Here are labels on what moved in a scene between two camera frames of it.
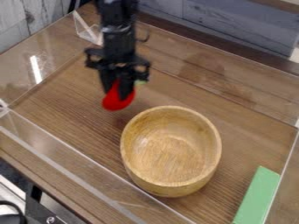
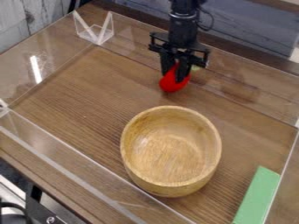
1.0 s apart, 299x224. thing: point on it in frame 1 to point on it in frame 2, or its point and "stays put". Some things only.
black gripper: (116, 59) to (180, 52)
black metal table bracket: (38, 213) stays put
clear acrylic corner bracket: (91, 32) stays put
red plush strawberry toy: (112, 101) to (170, 83)
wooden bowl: (171, 150) stays put
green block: (253, 210) stays put
